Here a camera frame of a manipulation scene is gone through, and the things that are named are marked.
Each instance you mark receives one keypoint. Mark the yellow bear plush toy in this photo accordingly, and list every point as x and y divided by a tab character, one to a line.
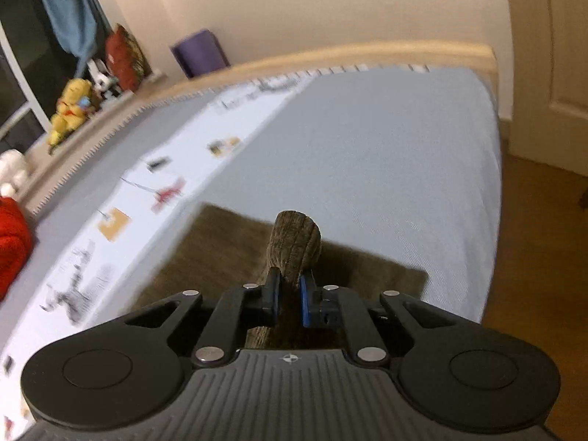
71	103

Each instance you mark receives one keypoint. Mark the cream door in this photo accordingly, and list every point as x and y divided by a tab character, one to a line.
551	55

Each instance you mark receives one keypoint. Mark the blue curtain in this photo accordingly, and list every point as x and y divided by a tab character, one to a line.
64	4

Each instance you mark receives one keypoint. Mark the black and white plush toy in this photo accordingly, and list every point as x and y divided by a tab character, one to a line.
102	78

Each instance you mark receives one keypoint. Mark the red folded blanket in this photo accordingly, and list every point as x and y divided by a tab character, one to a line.
11	239

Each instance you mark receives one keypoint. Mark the grey printed bed sheet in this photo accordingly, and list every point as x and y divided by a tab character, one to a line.
390	147

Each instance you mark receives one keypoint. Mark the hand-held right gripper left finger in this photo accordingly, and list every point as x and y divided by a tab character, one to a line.
274	295

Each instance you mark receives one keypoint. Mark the purple box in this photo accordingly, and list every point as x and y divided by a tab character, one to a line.
200	53

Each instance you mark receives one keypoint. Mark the dark window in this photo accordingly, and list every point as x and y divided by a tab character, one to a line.
23	46

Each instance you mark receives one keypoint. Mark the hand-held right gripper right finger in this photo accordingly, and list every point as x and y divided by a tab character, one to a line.
304	304

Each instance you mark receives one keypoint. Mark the red patterned cushion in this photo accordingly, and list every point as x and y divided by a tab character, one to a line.
121	57

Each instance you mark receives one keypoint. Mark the white window ledge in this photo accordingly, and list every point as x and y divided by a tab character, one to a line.
121	99

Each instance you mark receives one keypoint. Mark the wooden bed frame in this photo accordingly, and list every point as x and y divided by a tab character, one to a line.
321	57

